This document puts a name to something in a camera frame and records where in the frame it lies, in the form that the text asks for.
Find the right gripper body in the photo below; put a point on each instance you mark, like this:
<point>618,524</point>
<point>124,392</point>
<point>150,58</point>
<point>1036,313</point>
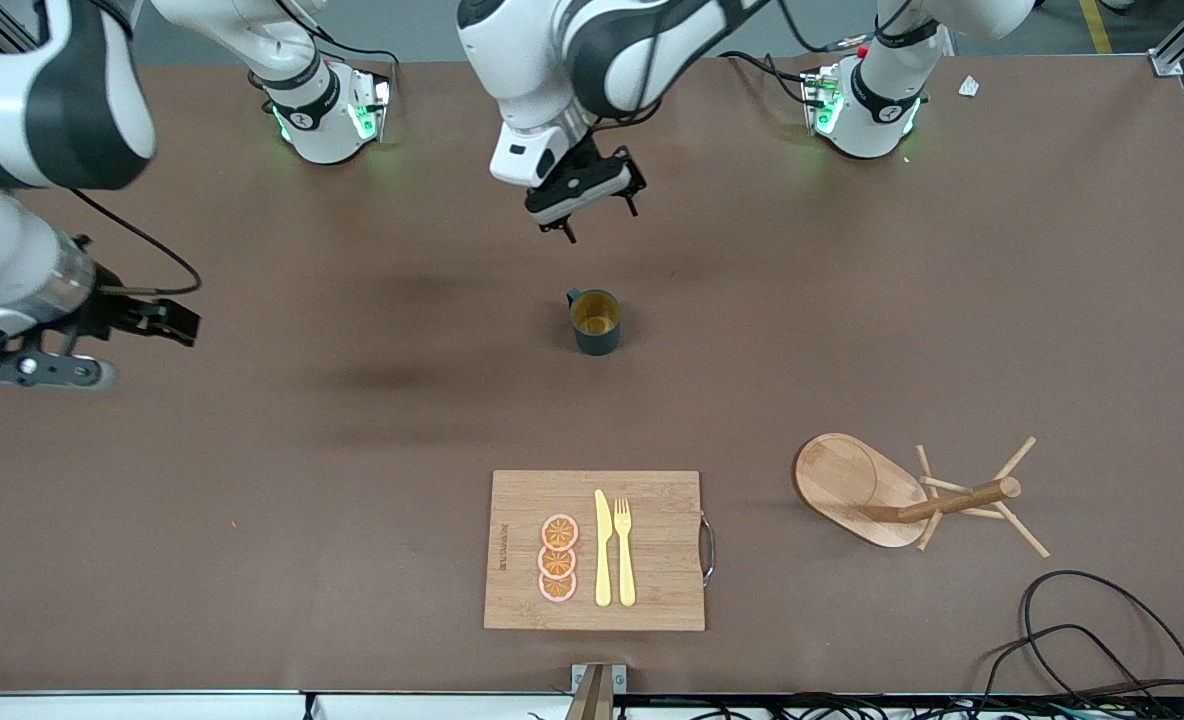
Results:
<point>112,309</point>

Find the dark green cup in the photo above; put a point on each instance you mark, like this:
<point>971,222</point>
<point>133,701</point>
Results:
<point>597,340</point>

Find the white paper scrap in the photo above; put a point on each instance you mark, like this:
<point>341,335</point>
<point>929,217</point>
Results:
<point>969,86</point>

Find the wooden cup rack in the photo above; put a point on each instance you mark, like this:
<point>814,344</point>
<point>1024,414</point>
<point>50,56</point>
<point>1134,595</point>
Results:
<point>852,480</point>

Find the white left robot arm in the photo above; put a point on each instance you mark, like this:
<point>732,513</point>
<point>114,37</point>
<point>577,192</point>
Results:
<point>632,50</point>

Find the yellow plastic fork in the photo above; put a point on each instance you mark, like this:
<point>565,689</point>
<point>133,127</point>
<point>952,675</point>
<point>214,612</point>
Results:
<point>626,570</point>

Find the orange slice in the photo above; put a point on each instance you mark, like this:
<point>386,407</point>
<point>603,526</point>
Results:
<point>559,532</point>
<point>557,588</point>
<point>556,563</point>

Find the wooden cutting board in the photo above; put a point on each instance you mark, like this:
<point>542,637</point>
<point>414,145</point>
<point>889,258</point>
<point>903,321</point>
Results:
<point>652,540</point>

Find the yellow plastic knife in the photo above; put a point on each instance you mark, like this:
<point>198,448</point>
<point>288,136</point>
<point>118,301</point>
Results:
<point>603,560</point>

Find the aluminium table bracket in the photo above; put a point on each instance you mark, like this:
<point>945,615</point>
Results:
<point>597,690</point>

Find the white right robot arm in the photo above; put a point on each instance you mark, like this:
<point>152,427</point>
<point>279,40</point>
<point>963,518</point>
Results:
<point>52,100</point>

